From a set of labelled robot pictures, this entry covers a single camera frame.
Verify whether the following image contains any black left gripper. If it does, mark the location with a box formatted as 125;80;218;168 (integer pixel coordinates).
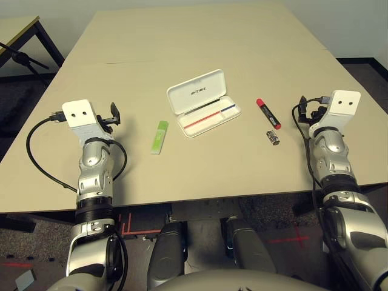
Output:
96;102;121;134

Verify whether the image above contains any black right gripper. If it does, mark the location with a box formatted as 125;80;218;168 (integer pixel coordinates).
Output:
298;95;328;123

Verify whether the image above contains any red and black marker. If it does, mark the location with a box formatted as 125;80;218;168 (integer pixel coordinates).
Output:
256;98;282;130

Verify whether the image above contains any green highlighter pen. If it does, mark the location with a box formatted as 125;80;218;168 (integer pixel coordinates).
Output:
150;120;170;156

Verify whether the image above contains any white plastic pencil case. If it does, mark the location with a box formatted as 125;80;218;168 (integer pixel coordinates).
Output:
166;69;243;139

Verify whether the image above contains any black tripod stand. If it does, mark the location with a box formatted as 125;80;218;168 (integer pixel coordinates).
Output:
0;41;50;70

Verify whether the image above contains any black table underframe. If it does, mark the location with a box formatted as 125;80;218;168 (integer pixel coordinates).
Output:
112;193;325;222

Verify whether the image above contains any grey robot left leg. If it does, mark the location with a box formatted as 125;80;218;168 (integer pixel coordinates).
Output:
147;213;189;290

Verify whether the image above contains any grey robot leg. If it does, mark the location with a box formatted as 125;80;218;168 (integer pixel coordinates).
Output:
220;215;278;275
147;213;189;290

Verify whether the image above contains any grey robot right leg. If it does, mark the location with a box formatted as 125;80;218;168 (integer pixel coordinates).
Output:
220;215;278;275

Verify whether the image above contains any grey robot torso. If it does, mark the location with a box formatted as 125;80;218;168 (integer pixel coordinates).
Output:
154;269;331;291

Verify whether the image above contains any pale tilted floor card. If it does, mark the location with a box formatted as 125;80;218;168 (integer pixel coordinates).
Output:
15;269;35;290

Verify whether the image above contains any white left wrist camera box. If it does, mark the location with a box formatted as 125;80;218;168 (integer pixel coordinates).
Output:
61;99;115;143

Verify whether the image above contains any black left wrist camera cable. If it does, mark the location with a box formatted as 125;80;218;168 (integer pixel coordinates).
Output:
25;110;129;193

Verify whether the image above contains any side table with black frame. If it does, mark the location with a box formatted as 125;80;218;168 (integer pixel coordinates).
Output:
0;15;65;80

